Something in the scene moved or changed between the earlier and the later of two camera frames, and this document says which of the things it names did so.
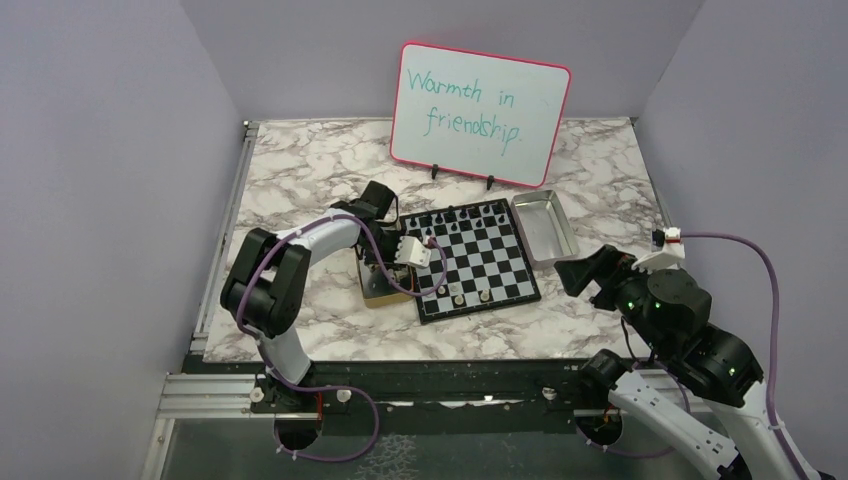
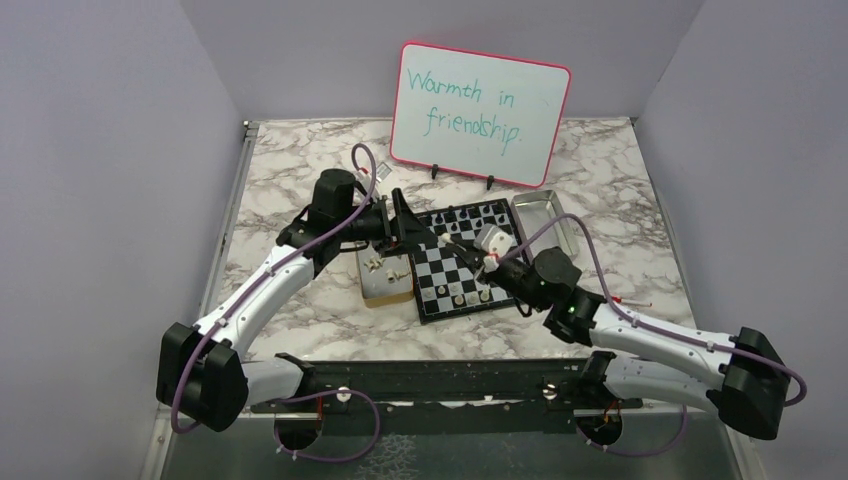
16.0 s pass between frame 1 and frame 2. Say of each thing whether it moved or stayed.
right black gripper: moved
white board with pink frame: stayed
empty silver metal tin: stayed
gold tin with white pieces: stayed
